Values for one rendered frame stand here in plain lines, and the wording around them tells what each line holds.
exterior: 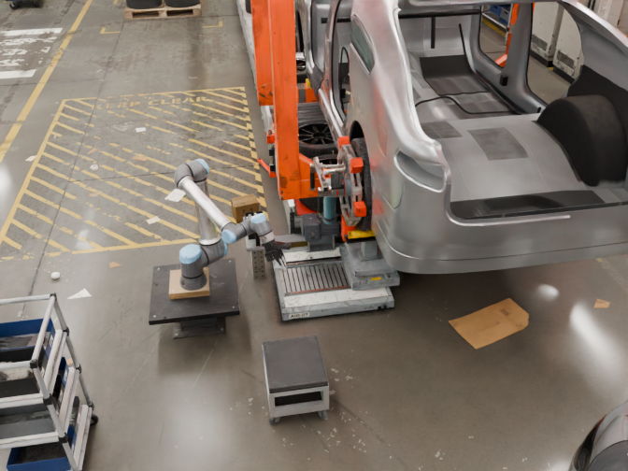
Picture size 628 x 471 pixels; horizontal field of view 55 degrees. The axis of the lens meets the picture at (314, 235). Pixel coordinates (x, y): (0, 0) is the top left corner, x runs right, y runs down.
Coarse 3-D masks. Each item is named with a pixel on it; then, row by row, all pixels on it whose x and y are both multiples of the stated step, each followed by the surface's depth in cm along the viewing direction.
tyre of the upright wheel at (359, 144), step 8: (352, 144) 426; (360, 144) 410; (360, 152) 405; (368, 160) 400; (368, 168) 399; (368, 176) 397; (368, 184) 397; (368, 192) 398; (368, 200) 400; (368, 208) 403; (368, 216) 407; (360, 224) 429; (368, 224) 414
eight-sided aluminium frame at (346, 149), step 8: (344, 152) 417; (352, 152) 412; (344, 176) 451; (352, 176) 402; (352, 184) 401; (360, 184) 402; (352, 192) 401; (360, 192) 401; (352, 200) 405; (360, 200) 405; (344, 208) 447; (352, 208) 408; (344, 216) 442; (352, 216) 411; (352, 224) 432
